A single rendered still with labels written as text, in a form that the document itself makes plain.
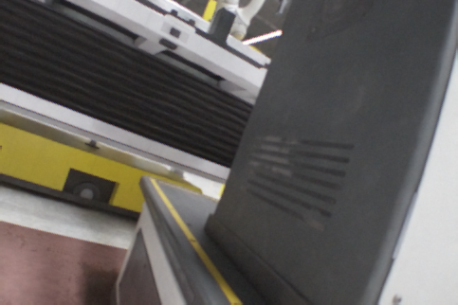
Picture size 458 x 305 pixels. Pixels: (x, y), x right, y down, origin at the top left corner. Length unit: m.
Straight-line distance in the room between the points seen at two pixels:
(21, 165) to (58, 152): 0.16
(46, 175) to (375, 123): 1.42
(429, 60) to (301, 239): 0.19
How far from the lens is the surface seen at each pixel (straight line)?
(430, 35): 0.30
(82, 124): 1.22
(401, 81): 0.30
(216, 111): 1.52
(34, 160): 1.54
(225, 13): 1.30
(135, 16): 1.12
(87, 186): 1.62
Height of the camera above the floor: 0.44
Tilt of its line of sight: 3 degrees up
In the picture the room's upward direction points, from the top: 20 degrees clockwise
